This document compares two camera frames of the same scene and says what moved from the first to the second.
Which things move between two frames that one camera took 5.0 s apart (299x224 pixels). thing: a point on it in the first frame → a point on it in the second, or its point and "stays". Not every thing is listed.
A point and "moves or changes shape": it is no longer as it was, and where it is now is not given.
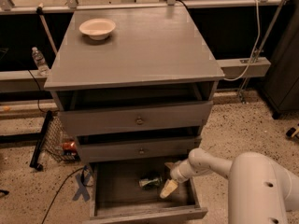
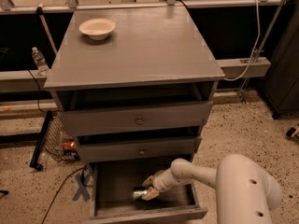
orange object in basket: x=69 y=148 stays
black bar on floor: x=35 y=161 stays
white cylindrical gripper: x=178 y=174 → x=161 y=182
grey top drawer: x=136 y=119 stays
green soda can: x=149 y=184 moves or changes shape
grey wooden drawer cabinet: x=135 y=84 stays
